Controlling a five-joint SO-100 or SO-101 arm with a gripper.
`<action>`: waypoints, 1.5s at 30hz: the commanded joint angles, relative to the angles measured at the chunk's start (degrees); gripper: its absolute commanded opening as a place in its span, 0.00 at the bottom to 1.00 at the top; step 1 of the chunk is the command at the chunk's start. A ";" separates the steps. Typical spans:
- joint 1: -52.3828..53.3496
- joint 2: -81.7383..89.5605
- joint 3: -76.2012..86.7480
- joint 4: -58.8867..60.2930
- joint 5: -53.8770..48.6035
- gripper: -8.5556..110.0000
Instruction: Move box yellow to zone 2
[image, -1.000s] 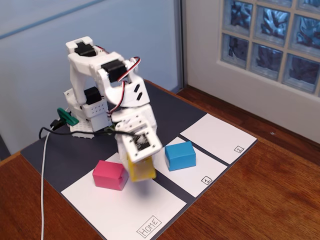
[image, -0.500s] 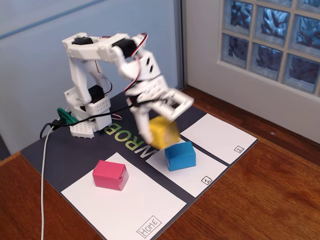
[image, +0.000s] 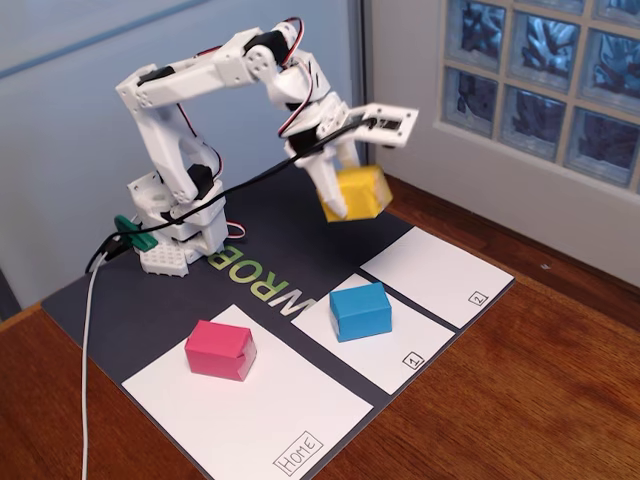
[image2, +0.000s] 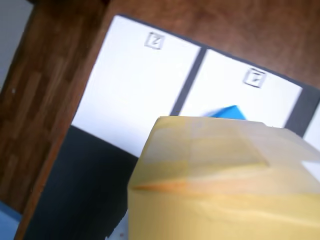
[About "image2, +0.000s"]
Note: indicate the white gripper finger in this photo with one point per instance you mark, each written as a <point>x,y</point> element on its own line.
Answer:
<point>122,228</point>

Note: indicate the yellow paper box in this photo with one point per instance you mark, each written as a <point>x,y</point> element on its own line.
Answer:
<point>212,187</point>

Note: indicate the blue paper box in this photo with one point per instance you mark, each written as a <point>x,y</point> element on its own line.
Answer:
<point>230,113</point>

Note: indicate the black mat with logo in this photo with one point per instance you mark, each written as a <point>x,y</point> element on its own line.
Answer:
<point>82,187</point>

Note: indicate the white sheet marked 2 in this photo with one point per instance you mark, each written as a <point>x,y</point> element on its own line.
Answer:
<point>130,95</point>

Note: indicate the white sheet marked 1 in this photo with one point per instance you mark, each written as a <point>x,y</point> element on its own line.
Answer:
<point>232,85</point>

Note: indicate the white sheet marked home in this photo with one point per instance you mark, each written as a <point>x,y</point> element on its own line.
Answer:
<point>313,130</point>

